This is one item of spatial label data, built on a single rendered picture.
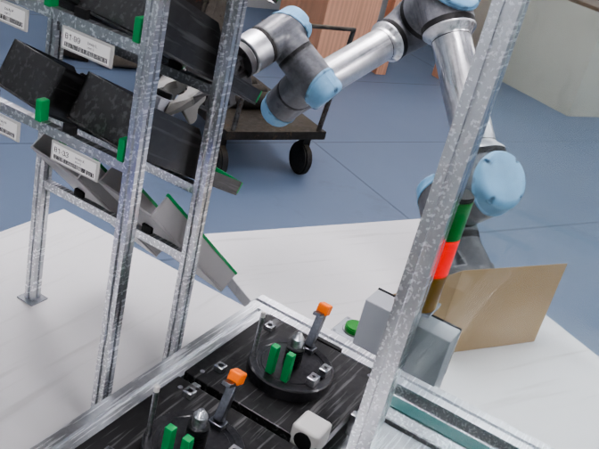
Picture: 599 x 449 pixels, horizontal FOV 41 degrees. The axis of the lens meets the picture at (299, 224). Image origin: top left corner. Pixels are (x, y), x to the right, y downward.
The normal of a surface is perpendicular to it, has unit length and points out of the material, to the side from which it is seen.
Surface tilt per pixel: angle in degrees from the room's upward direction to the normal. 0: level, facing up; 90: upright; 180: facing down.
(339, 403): 0
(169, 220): 90
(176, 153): 90
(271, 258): 0
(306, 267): 0
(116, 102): 65
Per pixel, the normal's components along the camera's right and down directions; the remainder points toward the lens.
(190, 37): 0.73, 0.44
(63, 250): 0.22, -0.87
